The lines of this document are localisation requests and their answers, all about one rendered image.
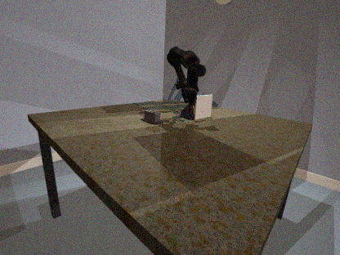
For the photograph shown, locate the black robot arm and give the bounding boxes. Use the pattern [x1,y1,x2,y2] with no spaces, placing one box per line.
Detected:
[167,47,206,103]

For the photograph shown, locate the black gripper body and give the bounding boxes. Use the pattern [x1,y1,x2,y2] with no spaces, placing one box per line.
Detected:
[183,76,199,94]

